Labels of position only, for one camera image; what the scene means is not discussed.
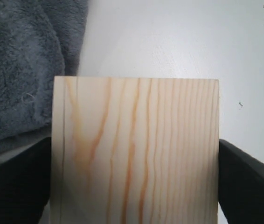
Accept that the grey fleece towel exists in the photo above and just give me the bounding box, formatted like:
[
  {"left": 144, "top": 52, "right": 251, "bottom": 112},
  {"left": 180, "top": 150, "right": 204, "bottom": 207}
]
[{"left": 0, "top": 0, "right": 88, "bottom": 153}]

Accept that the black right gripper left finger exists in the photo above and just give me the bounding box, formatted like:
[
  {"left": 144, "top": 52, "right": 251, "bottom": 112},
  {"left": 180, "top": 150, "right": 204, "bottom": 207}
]
[{"left": 0, "top": 138, "right": 51, "bottom": 224}]

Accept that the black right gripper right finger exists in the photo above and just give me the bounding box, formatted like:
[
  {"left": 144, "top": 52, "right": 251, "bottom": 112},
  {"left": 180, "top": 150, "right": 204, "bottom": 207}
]
[{"left": 218, "top": 140, "right": 264, "bottom": 224}]

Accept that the light wooden cube block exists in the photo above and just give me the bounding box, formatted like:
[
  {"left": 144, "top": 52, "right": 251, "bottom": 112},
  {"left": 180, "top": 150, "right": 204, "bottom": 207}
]
[{"left": 50, "top": 76, "right": 219, "bottom": 224}]

